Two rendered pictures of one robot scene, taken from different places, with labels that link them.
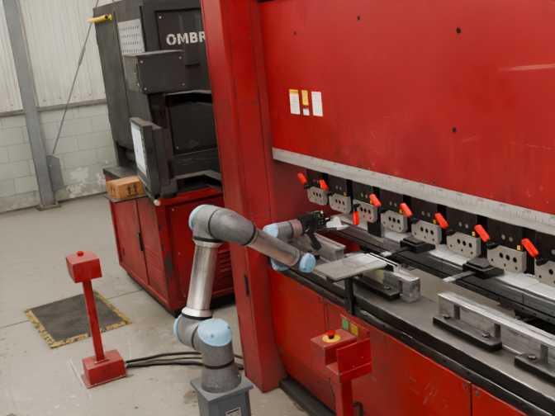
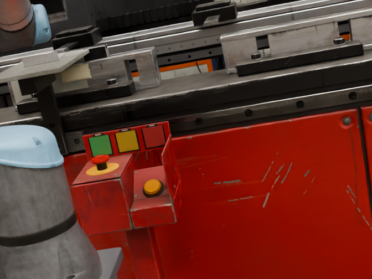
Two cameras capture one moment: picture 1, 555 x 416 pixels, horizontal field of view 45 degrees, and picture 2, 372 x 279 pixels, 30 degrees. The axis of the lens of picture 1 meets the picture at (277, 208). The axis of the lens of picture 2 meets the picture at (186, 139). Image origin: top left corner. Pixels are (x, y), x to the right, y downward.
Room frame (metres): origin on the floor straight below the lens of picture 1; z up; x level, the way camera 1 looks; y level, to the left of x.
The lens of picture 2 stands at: (1.49, 0.88, 1.19)
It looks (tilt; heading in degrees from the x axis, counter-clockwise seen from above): 15 degrees down; 306
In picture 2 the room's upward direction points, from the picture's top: 12 degrees counter-clockwise
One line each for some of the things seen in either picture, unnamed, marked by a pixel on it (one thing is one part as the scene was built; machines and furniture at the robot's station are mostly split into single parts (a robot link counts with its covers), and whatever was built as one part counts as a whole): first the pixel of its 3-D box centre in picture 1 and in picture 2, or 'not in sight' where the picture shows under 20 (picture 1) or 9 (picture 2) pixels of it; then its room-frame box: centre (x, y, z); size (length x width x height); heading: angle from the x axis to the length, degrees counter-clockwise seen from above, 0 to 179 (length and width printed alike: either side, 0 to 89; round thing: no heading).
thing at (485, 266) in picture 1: (468, 271); (212, 14); (2.48, -0.73, 1.01); 0.26 x 0.12 x 0.05; 117
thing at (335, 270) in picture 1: (349, 266); (40, 66); (2.70, -0.29, 1.00); 0.26 x 0.18 x 0.01; 117
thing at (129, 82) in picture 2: (373, 286); (76, 97); (2.71, -0.38, 0.89); 0.30 x 0.05 x 0.03; 27
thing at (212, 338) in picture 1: (215, 340); (16, 175); (2.22, 0.27, 0.94); 0.13 x 0.12 x 0.14; 40
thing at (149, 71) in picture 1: (161, 130); not in sight; (3.67, 0.59, 1.53); 0.51 x 0.25 x 0.85; 19
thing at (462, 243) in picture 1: (469, 229); not in sight; (2.26, -0.67, 1.26); 0.15 x 0.09 x 0.17; 27
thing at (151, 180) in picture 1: (150, 153); not in sight; (3.60, 0.66, 1.42); 0.45 x 0.12 x 0.36; 19
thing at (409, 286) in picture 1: (386, 276); (84, 79); (2.72, -0.44, 0.92); 0.39 x 0.06 x 0.10; 27
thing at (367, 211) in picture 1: (370, 200); not in sight; (2.79, -0.40, 1.26); 0.15 x 0.09 x 0.17; 27
